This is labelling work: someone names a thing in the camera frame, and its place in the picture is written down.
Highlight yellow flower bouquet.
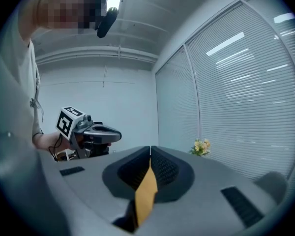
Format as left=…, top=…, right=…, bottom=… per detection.
left=189, top=138, right=211, bottom=157

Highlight person's beige shirt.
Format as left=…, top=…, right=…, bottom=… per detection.
left=0, top=6, right=72, bottom=236

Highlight grey shell chair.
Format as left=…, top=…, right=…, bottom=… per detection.
left=254, top=171, right=290, bottom=205

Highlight black head-mounted camera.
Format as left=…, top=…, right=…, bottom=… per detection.
left=96, top=6, right=120, bottom=39

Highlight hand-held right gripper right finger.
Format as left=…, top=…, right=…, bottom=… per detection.
left=137, top=145, right=279, bottom=236

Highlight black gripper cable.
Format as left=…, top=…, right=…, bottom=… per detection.
left=48, top=134, right=63, bottom=161

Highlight person's left forearm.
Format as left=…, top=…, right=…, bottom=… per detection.
left=32, top=132, right=72, bottom=152

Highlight person's head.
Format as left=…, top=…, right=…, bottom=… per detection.
left=18, top=0, right=108, bottom=43

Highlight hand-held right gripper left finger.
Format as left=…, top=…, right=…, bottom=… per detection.
left=38, top=145, right=151, bottom=236

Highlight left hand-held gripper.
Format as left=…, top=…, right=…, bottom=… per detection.
left=55, top=106, right=122, bottom=159

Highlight white ceiling pipe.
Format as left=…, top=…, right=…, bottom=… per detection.
left=35, top=45, right=159, bottom=65

